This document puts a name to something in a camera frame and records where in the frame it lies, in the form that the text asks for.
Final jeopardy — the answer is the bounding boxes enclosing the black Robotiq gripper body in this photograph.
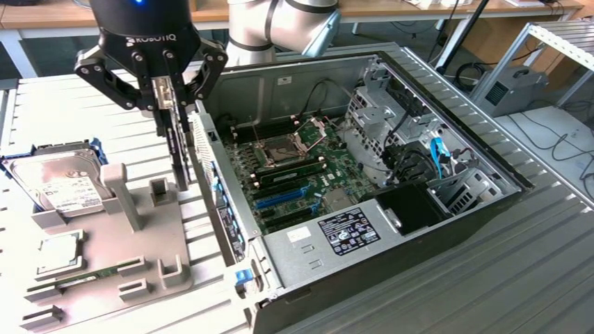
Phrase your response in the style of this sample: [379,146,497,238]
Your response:
[90,0,203,76]

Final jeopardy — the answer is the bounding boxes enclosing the graphics card with fan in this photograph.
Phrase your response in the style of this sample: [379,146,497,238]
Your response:
[151,77,192,192]

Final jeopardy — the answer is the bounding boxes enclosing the hard disk drive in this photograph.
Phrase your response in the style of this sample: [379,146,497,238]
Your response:
[0,137,111,213]

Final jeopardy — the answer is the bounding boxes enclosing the silver socket cover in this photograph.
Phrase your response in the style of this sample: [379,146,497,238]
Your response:
[291,117,334,156]

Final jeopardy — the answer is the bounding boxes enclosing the CPU socket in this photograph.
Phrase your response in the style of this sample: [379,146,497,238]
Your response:
[255,134,310,170]

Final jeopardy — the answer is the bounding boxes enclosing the green RAM stick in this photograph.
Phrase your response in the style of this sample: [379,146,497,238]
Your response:
[258,161,328,187]
[25,257,143,292]

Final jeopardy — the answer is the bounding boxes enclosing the green Dell motherboard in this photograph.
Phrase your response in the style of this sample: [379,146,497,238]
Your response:
[222,118,372,234]

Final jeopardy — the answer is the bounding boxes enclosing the blue expansion slot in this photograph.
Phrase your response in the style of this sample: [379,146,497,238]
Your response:
[252,189,311,210]

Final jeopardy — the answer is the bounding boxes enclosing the silver perforated drive cage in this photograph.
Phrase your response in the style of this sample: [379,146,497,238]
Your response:
[346,57,446,175]

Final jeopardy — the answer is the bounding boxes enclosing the grey parts rack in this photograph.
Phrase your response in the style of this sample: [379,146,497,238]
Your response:
[17,162,196,331]

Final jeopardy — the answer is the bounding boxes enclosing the silver chipset heatsink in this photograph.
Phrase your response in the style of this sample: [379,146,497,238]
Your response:
[322,189,355,212]

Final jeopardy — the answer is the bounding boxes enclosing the silver CPU chip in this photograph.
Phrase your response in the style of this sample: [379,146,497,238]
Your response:
[36,236,80,276]

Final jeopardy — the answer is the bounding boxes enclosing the black tripod pole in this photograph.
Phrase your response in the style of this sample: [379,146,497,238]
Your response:
[435,0,491,76]

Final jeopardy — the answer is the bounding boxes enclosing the silver power supply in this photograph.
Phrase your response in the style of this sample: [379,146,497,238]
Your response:
[254,198,410,292]

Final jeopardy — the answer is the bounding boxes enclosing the grey control cabinet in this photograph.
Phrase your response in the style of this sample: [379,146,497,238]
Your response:
[471,65,551,118]

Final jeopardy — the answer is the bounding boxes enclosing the silver disk bay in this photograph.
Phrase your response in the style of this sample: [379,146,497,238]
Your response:
[425,163,507,218]

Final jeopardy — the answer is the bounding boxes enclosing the long wooden desk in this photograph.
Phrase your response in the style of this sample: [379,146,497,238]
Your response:
[0,0,586,79]

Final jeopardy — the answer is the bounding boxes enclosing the open black PC case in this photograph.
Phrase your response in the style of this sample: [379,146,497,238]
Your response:
[178,50,535,334]

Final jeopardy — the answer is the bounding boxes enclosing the black looped wire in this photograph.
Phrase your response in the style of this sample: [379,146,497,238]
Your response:
[298,79,331,121]

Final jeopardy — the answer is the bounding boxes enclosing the black power wire bundle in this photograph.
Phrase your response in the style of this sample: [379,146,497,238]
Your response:
[382,78,435,185]

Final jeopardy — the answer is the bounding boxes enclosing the black coiled cable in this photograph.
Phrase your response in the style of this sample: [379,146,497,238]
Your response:
[454,61,486,90]

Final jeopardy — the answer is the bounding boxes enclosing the blue flat wire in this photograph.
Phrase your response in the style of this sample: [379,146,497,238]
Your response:
[430,137,450,180]

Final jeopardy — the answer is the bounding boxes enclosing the aluminium profile frame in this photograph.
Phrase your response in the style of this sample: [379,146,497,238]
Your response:
[467,20,594,109]

